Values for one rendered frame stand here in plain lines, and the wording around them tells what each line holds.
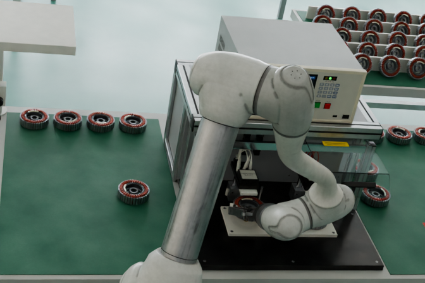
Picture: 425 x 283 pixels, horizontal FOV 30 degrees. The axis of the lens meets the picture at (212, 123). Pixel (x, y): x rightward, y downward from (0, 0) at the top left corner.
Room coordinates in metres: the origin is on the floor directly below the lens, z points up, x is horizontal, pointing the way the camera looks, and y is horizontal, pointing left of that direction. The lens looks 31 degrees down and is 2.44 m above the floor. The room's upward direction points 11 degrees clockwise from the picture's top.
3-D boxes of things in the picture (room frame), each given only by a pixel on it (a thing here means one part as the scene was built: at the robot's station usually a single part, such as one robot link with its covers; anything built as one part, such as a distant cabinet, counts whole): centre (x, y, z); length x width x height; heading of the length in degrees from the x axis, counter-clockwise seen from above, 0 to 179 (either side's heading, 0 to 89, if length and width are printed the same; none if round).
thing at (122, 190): (2.27, 0.23, 0.77); 0.11 x 0.11 x 0.04
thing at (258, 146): (2.34, -0.26, 1.03); 0.62 x 0.01 x 0.03; 106
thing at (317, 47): (2.56, -0.22, 1.22); 0.44 x 0.39 x 0.20; 106
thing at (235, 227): (2.22, -0.18, 0.78); 0.15 x 0.15 x 0.01; 16
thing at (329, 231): (2.28, -0.41, 0.78); 0.15 x 0.15 x 0.01; 16
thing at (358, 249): (2.26, -0.29, 0.76); 0.64 x 0.47 x 0.02; 106
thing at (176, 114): (2.55, 0.13, 0.91); 0.28 x 0.03 x 0.32; 16
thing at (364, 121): (2.56, -0.21, 1.09); 0.68 x 0.44 x 0.05; 106
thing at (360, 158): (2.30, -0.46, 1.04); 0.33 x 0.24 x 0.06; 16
